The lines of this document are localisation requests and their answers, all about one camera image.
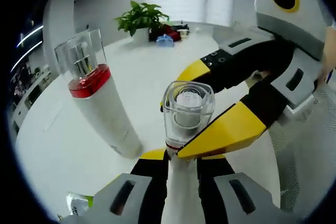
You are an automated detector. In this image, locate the person's right hand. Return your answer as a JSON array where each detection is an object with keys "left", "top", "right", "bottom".
[{"left": 316, "top": 23, "right": 336, "bottom": 87}]

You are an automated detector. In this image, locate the dark red bag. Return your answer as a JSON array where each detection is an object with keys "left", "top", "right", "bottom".
[{"left": 149, "top": 24, "right": 190, "bottom": 41}]

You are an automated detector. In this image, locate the ceiling light strip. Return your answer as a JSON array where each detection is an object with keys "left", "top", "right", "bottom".
[
  {"left": 15, "top": 24, "right": 44, "bottom": 48},
  {"left": 10, "top": 40, "right": 43, "bottom": 73}
]

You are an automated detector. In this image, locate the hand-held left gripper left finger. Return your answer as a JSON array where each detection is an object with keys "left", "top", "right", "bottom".
[{"left": 61, "top": 147, "right": 169, "bottom": 224}]

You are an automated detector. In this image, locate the tall red-banded skincare bottle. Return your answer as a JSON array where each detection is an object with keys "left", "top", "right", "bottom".
[{"left": 54, "top": 28, "right": 144, "bottom": 159}]

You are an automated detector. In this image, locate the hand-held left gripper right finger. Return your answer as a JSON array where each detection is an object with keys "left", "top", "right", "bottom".
[{"left": 195, "top": 155, "right": 281, "bottom": 224}]

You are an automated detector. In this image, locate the green black skincare sachet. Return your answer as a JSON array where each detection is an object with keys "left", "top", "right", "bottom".
[{"left": 65, "top": 191, "right": 95, "bottom": 217}]

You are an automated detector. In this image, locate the green potted plant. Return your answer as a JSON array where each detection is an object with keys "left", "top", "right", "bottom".
[{"left": 114, "top": 0, "right": 171, "bottom": 44}]

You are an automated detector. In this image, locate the blue plastic container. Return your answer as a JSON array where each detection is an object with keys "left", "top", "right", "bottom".
[{"left": 156, "top": 34, "right": 175, "bottom": 48}]

